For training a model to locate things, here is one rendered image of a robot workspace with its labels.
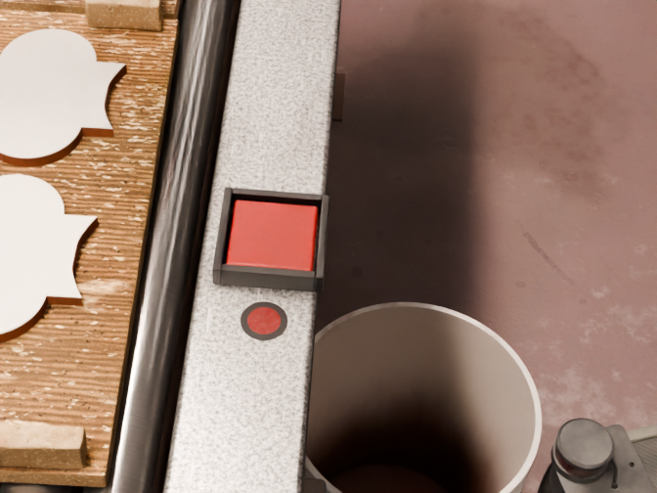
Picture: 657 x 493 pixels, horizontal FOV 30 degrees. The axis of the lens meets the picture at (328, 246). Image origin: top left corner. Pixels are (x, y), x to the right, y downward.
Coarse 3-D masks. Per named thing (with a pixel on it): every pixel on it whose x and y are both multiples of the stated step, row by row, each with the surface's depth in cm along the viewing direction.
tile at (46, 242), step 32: (0, 192) 84; (32, 192) 85; (0, 224) 83; (32, 224) 83; (64, 224) 83; (96, 224) 84; (0, 256) 81; (32, 256) 81; (64, 256) 81; (0, 288) 79; (32, 288) 79; (64, 288) 80; (0, 320) 78; (32, 320) 78
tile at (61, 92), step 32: (32, 32) 95; (64, 32) 95; (0, 64) 92; (32, 64) 93; (64, 64) 93; (96, 64) 93; (0, 96) 90; (32, 96) 90; (64, 96) 91; (96, 96) 91; (0, 128) 88; (32, 128) 88; (64, 128) 88; (96, 128) 89; (32, 160) 87
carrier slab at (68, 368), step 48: (0, 48) 95; (96, 48) 96; (144, 48) 96; (144, 96) 92; (96, 144) 89; (144, 144) 89; (96, 192) 86; (144, 192) 86; (96, 240) 84; (144, 240) 84; (96, 288) 81; (48, 336) 78; (96, 336) 79; (0, 384) 76; (48, 384) 76; (96, 384) 76; (96, 432) 74; (0, 480) 73; (48, 480) 73; (96, 480) 73
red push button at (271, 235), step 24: (240, 216) 86; (264, 216) 87; (288, 216) 87; (312, 216) 87; (240, 240) 85; (264, 240) 85; (288, 240) 85; (312, 240) 85; (240, 264) 84; (264, 264) 84; (288, 264) 84; (312, 264) 84
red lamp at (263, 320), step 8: (256, 312) 83; (264, 312) 83; (272, 312) 83; (248, 320) 83; (256, 320) 83; (264, 320) 83; (272, 320) 83; (280, 320) 83; (256, 328) 82; (264, 328) 82; (272, 328) 82
